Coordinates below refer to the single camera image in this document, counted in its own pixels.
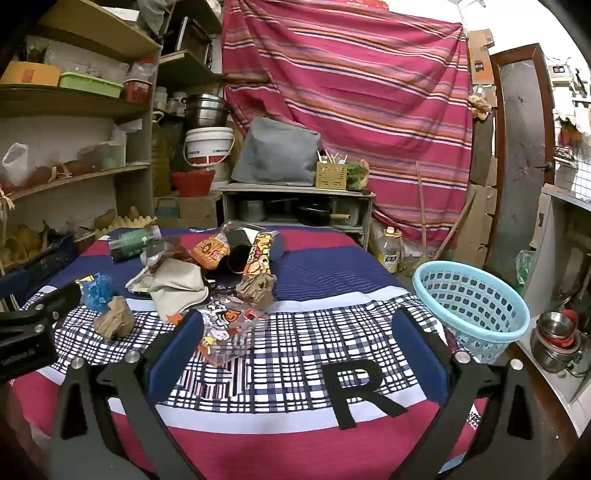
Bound tall wooden shelf unit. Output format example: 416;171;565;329
0;0;227;232

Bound grey fabric bag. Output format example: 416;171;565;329
231;116;324;186

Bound white plastic bucket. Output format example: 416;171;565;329
183;126;235;168

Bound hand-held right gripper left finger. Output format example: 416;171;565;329
51;310;206;480

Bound translucent plastic container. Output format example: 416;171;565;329
78;141;126;171

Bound hanging cardboard box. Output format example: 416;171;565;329
467;28;495;86

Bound black frying pan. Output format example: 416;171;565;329
295;203;352;228

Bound red striped curtain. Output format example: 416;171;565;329
221;0;474;259

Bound yellow cardboard box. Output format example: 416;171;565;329
0;61;62;87

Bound wooden stick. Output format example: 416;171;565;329
414;161;428;266

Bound red plastic basket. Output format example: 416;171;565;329
172;169;216;198

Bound leaning cardboard sheets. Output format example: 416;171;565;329
457;185;497;268

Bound blue crinkled packet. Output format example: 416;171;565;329
76;273;115;309

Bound clear packet of brown snack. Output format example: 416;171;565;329
141;235;186;278

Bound large steel pot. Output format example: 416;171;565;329
184;93;230;129

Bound yellow egg tray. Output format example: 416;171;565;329
95;213;158;241

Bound light blue plastic basket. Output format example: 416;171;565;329
412;261;532;365

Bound beige cloth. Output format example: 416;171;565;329
139;258;209;324

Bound green plastic bag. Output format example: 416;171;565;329
515;249;536;291

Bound long orange snack packet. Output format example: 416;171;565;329
242;231;278;289

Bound green label clear jar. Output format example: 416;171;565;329
107;224;162;264

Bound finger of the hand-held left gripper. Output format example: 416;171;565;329
32;281;84;324

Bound striped plaid tablecloth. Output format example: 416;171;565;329
9;225;490;480

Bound brown framed grey door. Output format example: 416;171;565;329
489;44;557;282

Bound small steel pot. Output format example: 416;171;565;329
238;199;266;223

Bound clear cartoon printed packet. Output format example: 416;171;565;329
196;295;269;367

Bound brown cardboard box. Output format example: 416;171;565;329
154;194;222;229

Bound dark blue plastic crate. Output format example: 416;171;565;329
0;233;77;301

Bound grey printed food packet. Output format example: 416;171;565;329
126;272;158;296

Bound green leafy vegetable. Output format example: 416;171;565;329
346;159;370;190

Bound brown paper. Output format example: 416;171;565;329
93;296;137;341
235;272;278;309

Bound white cabinet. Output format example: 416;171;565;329
522;184;591;402

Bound low wooden shelf cabinet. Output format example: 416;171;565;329
218;183;376;250

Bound green plastic container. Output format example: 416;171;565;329
58;71;124;99

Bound yellow carton with sticks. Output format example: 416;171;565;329
316;150;348;190

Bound stack of steel bowls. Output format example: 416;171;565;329
530;310;585;374

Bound yellow label oil bottle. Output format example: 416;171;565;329
376;226;402;273

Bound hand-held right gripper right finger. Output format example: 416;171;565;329
390;305;543;480

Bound red label packet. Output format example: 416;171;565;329
122;69;153;102

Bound clear plastic bag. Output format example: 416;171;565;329
2;142;31;185

